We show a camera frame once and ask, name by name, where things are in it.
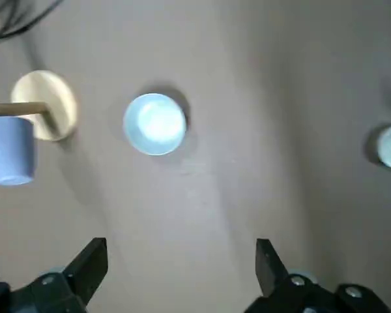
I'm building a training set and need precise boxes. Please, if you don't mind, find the purple plastic cup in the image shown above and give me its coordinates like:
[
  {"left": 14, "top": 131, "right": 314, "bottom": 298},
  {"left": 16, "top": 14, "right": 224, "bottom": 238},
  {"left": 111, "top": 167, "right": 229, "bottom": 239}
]
[{"left": 0, "top": 116, "right": 38, "bottom": 187}]

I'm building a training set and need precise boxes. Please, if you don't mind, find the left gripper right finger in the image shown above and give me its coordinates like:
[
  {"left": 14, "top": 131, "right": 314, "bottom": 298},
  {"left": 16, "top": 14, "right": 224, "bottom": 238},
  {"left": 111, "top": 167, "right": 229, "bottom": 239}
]
[{"left": 243, "top": 238, "right": 391, "bottom": 313}]

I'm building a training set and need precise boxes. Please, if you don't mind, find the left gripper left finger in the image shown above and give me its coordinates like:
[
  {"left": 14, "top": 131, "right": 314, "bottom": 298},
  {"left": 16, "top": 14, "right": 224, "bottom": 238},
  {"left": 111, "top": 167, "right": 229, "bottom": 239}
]
[{"left": 10, "top": 237, "right": 109, "bottom": 313}]

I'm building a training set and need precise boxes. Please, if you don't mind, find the black looped cable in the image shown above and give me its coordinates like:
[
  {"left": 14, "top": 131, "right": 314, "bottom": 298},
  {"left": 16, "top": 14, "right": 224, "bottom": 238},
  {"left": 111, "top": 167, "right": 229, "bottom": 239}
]
[{"left": 0, "top": 0, "right": 65, "bottom": 45}]

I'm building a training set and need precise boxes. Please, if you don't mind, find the grey round bowl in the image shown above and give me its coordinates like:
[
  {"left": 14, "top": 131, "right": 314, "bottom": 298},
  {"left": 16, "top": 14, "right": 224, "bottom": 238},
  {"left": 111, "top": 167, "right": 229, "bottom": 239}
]
[{"left": 122, "top": 93, "right": 188, "bottom": 157}]

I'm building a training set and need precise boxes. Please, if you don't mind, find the wooden mug tree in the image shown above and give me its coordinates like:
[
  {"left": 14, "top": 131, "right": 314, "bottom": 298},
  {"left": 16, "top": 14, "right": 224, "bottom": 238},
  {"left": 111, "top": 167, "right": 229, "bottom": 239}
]
[{"left": 0, "top": 69, "right": 78, "bottom": 142}]

